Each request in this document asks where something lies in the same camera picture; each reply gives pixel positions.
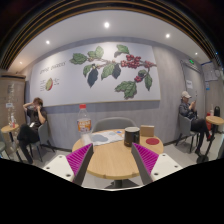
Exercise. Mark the wooden cabinet at left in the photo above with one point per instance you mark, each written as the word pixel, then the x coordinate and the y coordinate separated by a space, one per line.
pixel 12 91

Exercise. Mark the black mug with white rim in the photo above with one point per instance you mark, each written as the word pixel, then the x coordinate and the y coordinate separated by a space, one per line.
pixel 132 135

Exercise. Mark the black thermos on right table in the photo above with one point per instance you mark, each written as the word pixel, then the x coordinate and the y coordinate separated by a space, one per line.
pixel 217 111

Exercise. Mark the seated person with white cap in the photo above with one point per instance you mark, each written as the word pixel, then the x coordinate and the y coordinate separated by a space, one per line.
pixel 188 110

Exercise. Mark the brown cardboard box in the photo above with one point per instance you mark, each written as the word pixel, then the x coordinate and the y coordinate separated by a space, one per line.
pixel 147 131

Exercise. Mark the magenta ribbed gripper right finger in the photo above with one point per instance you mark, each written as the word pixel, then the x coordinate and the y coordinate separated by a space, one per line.
pixel 152 166

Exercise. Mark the small round table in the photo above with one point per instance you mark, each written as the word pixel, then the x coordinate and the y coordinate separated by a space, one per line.
pixel 9 129
pixel 215 121

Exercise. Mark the red round coaster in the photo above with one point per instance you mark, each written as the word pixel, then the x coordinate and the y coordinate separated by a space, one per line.
pixel 152 141

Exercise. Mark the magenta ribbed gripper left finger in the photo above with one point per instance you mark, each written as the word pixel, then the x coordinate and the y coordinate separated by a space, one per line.
pixel 72 167

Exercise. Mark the seated person in black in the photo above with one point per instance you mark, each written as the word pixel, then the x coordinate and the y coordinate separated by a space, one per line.
pixel 37 115

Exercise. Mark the grey chair at right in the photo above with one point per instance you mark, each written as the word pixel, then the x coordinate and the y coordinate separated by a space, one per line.
pixel 185 129

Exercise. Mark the small round table left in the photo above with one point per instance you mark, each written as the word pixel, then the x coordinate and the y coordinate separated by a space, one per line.
pixel 9 129

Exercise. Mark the clear plastic water bottle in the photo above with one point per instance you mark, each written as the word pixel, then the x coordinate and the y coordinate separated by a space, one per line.
pixel 84 125

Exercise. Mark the printed paper menu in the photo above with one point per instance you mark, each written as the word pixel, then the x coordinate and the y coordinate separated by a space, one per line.
pixel 105 137

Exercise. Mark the grey chair behind table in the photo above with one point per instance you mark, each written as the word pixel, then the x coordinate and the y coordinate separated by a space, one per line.
pixel 113 123

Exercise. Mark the grey chair at left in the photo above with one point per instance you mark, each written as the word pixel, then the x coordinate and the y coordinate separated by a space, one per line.
pixel 41 138

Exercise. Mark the small round table right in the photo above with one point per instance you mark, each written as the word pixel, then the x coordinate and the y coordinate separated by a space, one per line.
pixel 215 121

